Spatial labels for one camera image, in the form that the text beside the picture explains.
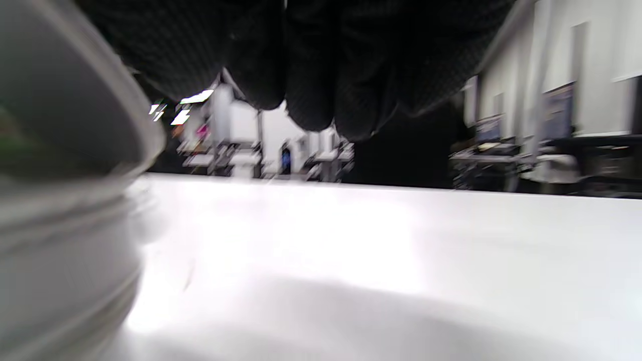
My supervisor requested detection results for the person's right hand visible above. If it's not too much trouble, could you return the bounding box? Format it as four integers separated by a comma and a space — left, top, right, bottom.
75, 0, 517, 142

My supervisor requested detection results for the white printed zippered pencil case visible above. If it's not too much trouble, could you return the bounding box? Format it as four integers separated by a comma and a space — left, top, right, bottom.
0, 0, 167, 361

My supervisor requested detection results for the black high-back office chair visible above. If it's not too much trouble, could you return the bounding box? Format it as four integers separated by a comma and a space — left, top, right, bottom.
344, 98, 464, 190

